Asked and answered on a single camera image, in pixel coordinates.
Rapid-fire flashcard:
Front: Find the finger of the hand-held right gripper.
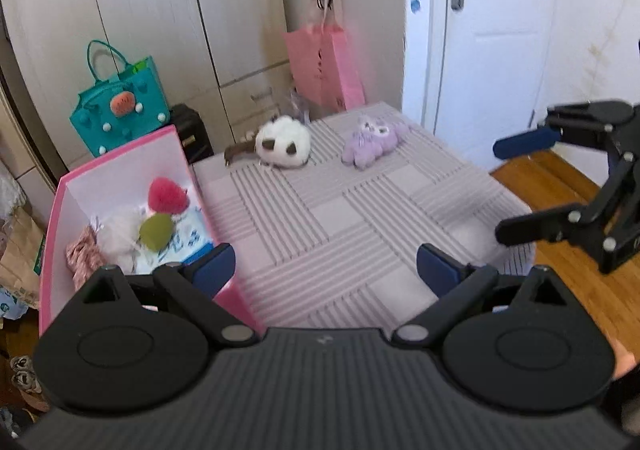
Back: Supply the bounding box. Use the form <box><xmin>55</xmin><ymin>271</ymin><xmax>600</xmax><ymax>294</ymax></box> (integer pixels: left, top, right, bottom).
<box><xmin>495</xmin><ymin>157</ymin><xmax>640</xmax><ymax>275</ymax></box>
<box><xmin>492</xmin><ymin>100</ymin><xmax>640</xmax><ymax>161</ymax></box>

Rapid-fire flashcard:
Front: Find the pale pink hanging cloth bag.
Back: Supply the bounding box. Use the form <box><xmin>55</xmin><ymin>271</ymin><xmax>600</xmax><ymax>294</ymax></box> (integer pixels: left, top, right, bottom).
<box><xmin>310</xmin><ymin>0</ymin><xmax>347</xmax><ymax>33</ymax></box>

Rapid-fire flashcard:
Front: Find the pink storage box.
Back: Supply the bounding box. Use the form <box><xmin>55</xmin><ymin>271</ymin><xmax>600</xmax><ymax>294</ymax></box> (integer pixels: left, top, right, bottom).
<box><xmin>39</xmin><ymin>125</ymin><xmax>266</xmax><ymax>338</ymax></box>

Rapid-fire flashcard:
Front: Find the brown paper bag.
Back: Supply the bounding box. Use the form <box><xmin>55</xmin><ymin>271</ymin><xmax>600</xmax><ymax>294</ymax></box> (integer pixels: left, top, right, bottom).
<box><xmin>0</xmin><ymin>202</ymin><xmax>48</xmax><ymax>313</ymax></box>

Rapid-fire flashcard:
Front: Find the black case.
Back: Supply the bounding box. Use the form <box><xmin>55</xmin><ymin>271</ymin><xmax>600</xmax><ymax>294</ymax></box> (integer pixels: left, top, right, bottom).
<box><xmin>170</xmin><ymin>103</ymin><xmax>215</xmax><ymax>163</ymax></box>

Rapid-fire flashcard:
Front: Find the green egg-shaped sponge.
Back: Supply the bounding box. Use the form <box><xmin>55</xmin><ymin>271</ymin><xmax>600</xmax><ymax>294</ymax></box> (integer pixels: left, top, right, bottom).
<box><xmin>139</xmin><ymin>212</ymin><xmax>175</xmax><ymax>251</ymax></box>

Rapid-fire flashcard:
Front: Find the white brown plush toy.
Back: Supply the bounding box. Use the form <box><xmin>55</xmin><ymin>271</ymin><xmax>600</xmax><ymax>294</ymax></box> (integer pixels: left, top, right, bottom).
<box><xmin>224</xmin><ymin>115</ymin><xmax>314</xmax><ymax>171</ymax></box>

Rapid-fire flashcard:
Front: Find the clear plastic item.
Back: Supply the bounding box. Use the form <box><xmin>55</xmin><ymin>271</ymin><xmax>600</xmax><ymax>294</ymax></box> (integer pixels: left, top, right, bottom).
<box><xmin>287</xmin><ymin>87</ymin><xmax>313</xmax><ymax>123</ymax></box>

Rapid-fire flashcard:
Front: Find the reddish orange soft sponge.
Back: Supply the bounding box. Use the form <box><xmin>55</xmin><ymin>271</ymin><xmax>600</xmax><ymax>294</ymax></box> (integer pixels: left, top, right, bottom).
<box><xmin>147</xmin><ymin>176</ymin><xmax>191</xmax><ymax>213</ymax></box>

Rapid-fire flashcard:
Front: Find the striped pink bed sheet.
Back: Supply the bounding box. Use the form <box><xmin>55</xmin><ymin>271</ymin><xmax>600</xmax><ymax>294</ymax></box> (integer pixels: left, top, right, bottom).
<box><xmin>192</xmin><ymin>101</ymin><xmax>533</xmax><ymax>331</ymax></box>

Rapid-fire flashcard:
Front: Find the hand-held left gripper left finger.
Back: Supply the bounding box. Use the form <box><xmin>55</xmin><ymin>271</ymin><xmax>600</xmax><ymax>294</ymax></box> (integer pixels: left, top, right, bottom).
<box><xmin>75</xmin><ymin>243</ymin><xmax>258</xmax><ymax>350</ymax></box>

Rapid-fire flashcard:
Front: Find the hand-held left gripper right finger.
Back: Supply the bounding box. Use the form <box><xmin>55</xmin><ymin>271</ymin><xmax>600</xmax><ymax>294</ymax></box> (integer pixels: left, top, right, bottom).
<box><xmin>392</xmin><ymin>243</ymin><xmax>576</xmax><ymax>347</ymax></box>

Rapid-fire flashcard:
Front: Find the blue white wet wipes pack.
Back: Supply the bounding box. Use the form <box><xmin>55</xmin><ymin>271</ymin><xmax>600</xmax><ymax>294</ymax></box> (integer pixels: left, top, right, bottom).
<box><xmin>135</xmin><ymin>207</ymin><xmax>217</xmax><ymax>276</ymax></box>

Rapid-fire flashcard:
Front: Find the beige wardrobe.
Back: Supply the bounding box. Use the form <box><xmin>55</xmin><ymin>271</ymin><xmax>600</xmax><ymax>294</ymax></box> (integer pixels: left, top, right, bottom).
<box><xmin>0</xmin><ymin>0</ymin><xmax>296</xmax><ymax>181</ymax></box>

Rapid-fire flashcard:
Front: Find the purple plush toy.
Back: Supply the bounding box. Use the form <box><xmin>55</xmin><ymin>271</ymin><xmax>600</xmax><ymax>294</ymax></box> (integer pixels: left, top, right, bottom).
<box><xmin>341</xmin><ymin>114</ymin><xmax>410</xmax><ymax>170</ymax></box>

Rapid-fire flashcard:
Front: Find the teal tote bag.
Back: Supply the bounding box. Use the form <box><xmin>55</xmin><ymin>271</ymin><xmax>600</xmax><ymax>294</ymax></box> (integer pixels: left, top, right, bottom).
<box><xmin>69</xmin><ymin>40</ymin><xmax>172</xmax><ymax>157</ymax></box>

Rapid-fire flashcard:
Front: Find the pink paper bag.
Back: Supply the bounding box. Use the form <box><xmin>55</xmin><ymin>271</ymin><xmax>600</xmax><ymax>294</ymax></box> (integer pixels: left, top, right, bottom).
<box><xmin>285</xmin><ymin>25</ymin><xmax>366</xmax><ymax>112</ymax></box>

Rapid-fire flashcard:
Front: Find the patterned slipper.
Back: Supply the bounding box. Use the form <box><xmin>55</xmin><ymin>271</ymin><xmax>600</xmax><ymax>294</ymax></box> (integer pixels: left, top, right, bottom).
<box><xmin>10</xmin><ymin>355</ymin><xmax>43</xmax><ymax>396</ymax></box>

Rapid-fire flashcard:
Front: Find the white door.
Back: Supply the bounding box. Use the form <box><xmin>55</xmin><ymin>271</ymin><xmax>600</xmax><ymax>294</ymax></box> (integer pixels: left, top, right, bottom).
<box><xmin>402</xmin><ymin>0</ymin><xmax>561</xmax><ymax>141</ymax></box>

